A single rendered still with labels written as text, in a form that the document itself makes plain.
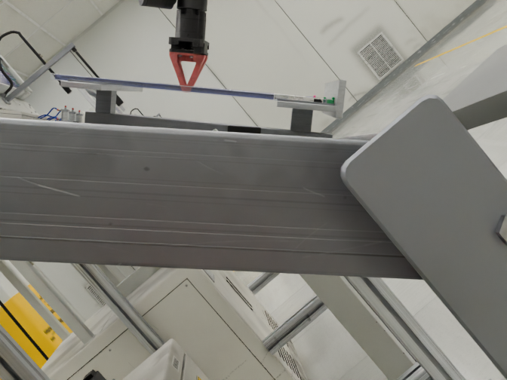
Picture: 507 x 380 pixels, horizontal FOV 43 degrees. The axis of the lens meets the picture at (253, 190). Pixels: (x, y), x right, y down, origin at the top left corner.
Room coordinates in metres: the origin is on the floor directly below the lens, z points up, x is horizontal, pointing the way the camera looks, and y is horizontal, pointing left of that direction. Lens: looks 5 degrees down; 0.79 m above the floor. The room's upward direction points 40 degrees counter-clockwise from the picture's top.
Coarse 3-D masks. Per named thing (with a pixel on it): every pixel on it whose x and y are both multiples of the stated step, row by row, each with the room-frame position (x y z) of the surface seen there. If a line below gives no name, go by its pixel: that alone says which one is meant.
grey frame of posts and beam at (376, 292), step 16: (368, 288) 0.99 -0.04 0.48; (384, 288) 0.99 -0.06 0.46; (384, 304) 1.00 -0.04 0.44; (400, 304) 0.99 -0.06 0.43; (384, 320) 0.99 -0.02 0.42; (400, 320) 1.00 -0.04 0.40; (0, 336) 0.99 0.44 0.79; (400, 336) 0.99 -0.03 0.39; (416, 336) 0.99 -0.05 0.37; (0, 352) 0.98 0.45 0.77; (16, 352) 0.99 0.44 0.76; (416, 352) 0.99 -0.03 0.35; (432, 352) 0.99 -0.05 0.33; (0, 368) 0.98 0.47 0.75; (16, 368) 0.98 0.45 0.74; (432, 368) 0.99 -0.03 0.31; (448, 368) 0.99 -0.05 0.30; (496, 368) 0.29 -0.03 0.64
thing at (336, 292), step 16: (320, 288) 1.26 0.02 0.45; (336, 288) 1.26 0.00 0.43; (352, 288) 1.29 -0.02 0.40; (336, 304) 1.26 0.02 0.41; (352, 304) 1.26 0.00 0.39; (352, 320) 1.26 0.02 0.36; (368, 320) 1.26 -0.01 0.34; (352, 336) 1.26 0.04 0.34; (368, 336) 1.26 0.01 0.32; (384, 336) 1.26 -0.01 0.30; (368, 352) 1.26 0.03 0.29; (384, 352) 1.26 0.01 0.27; (400, 352) 1.26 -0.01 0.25; (384, 368) 1.26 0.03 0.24; (400, 368) 1.26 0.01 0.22
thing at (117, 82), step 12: (108, 84) 1.18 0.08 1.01; (120, 84) 1.18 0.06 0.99; (132, 84) 1.17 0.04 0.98; (144, 84) 1.17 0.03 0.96; (156, 84) 1.17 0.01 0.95; (168, 84) 1.17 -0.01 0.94; (240, 96) 1.16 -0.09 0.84; (252, 96) 1.16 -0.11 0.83; (264, 96) 1.15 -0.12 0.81; (276, 96) 1.15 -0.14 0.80; (288, 96) 1.15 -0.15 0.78
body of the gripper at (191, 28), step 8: (184, 16) 1.24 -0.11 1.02; (192, 16) 1.23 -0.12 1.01; (200, 16) 1.24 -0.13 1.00; (176, 24) 1.25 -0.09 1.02; (184, 24) 1.24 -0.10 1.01; (192, 24) 1.24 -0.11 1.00; (200, 24) 1.24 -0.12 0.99; (176, 32) 1.25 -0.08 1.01; (184, 32) 1.24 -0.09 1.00; (192, 32) 1.24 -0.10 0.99; (200, 32) 1.24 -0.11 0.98; (176, 40) 1.22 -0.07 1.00; (184, 40) 1.22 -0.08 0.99; (192, 40) 1.21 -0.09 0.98; (200, 40) 1.21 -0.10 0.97; (184, 48) 1.26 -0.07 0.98; (192, 48) 1.26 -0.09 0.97; (208, 48) 1.31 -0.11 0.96
